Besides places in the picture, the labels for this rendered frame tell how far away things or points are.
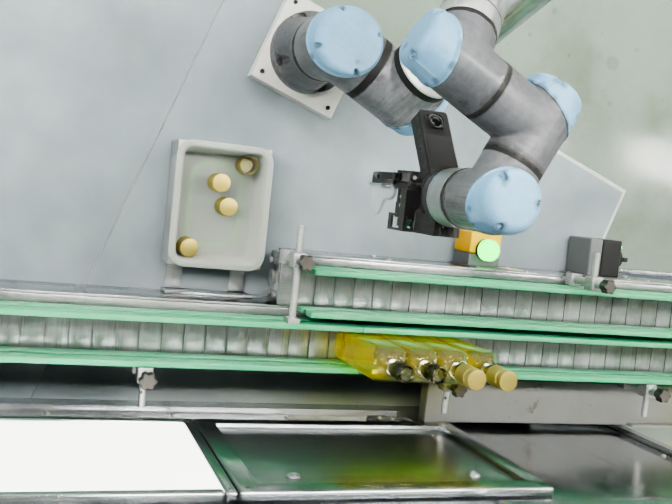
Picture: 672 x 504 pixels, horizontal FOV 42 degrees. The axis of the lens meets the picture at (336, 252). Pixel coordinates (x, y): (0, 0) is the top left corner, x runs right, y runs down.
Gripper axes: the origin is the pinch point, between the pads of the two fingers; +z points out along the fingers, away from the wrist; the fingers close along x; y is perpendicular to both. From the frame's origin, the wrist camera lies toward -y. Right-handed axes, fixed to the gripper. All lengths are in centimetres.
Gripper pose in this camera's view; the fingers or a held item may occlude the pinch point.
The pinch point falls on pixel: (391, 178)
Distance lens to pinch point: 128.9
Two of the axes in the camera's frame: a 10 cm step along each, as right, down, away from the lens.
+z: -3.3, -1.0, 9.4
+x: 9.4, 0.8, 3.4
